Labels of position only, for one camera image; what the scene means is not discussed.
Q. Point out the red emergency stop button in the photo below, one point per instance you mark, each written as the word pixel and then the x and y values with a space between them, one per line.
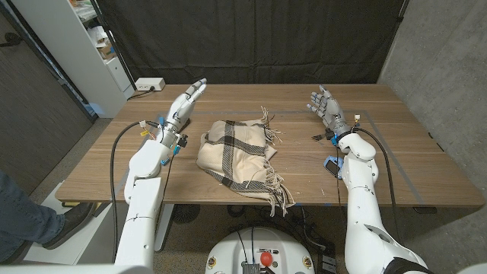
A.
pixel 266 259

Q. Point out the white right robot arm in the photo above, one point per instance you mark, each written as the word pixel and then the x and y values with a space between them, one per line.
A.
pixel 361 205

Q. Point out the white robot torso base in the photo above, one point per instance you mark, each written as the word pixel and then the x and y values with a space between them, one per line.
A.
pixel 236 251

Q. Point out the black floor power strip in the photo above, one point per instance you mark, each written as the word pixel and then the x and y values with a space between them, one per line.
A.
pixel 327 262

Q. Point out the small black flat piece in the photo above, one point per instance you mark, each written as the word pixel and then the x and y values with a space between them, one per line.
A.
pixel 319 137

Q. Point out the cardboard box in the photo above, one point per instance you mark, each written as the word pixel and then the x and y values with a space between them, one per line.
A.
pixel 106 51

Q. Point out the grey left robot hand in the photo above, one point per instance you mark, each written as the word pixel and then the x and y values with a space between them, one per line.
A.
pixel 182 108

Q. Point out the person's leg in jeans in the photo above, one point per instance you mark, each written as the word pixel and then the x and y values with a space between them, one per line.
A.
pixel 23 217

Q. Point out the black backdrop stand pole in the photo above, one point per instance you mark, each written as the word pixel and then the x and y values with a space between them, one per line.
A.
pixel 114 42

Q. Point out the white power outlet box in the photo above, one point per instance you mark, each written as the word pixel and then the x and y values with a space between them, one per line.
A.
pixel 148 83

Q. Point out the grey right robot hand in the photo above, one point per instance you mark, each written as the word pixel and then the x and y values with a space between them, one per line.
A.
pixel 331 110

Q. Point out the cream plaid fringed scarf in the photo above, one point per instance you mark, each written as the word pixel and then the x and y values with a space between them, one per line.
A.
pixel 239 152

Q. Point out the black glasses case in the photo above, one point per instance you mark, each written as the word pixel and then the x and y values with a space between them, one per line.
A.
pixel 186 123

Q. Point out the white shelf cabinet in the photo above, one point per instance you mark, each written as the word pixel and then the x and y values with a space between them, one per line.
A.
pixel 68 49

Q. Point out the white floor board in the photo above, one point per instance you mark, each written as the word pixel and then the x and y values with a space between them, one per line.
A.
pixel 91 243

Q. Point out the small blue camera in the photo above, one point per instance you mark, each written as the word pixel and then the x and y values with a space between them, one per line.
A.
pixel 331 165

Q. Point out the person's dark shoe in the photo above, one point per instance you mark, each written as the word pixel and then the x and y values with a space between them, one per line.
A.
pixel 72 224

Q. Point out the black backdrop curtain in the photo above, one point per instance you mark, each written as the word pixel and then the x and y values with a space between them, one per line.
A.
pixel 247 38

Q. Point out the white table leg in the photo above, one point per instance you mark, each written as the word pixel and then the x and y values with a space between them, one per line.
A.
pixel 165 228

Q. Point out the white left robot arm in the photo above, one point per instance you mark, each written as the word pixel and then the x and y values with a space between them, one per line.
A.
pixel 141 198

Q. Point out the round black floor grille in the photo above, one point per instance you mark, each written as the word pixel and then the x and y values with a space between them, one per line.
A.
pixel 185 213

